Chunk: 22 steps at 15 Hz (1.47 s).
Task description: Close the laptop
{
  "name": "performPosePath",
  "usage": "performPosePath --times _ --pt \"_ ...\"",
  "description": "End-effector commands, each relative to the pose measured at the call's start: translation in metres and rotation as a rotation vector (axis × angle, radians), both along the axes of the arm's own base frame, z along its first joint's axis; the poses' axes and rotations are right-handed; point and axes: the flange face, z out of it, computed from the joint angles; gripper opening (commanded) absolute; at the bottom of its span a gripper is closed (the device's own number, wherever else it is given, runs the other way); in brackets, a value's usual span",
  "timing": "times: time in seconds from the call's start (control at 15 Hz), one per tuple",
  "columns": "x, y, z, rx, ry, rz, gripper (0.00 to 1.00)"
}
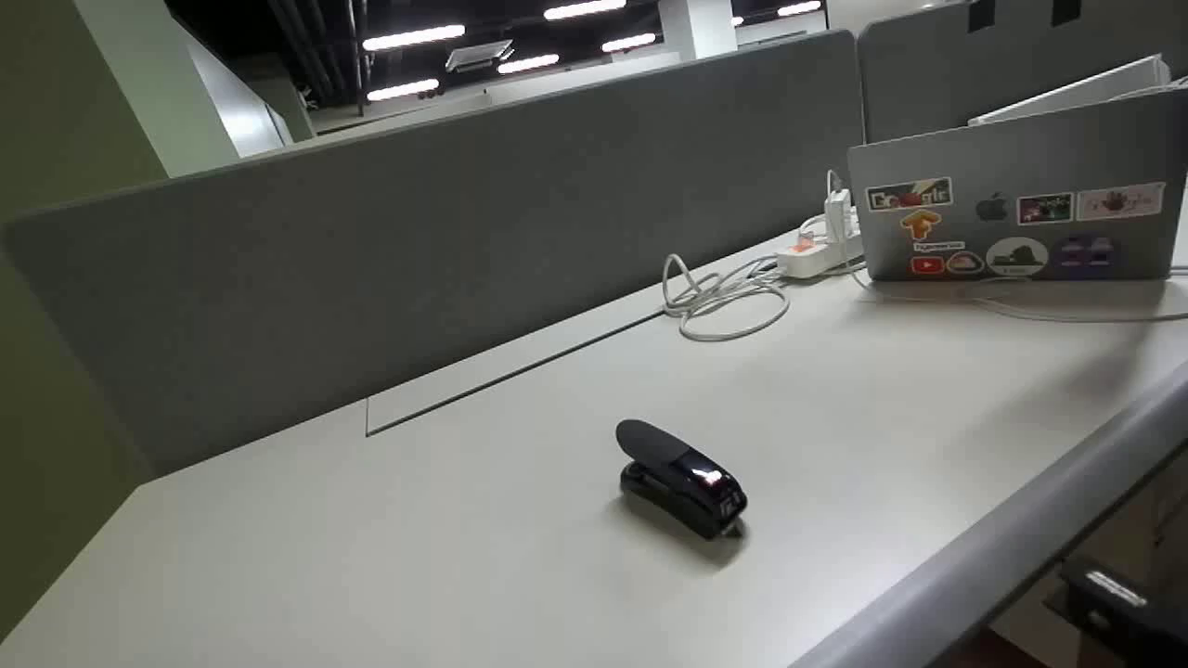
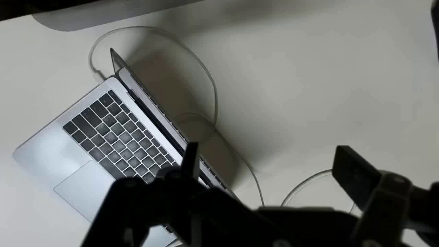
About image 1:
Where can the silver laptop with stickers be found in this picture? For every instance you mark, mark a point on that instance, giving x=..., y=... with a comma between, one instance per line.
x=1081, y=194

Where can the white power strip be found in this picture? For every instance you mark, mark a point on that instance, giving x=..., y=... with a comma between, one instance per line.
x=813, y=251

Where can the black stapler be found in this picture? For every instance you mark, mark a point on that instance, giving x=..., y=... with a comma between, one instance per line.
x=682, y=480

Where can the grey desk divider panel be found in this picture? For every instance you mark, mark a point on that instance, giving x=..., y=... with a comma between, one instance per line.
x=225, y=305

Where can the white charger plug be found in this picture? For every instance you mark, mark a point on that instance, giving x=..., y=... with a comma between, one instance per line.
x=836, y=209

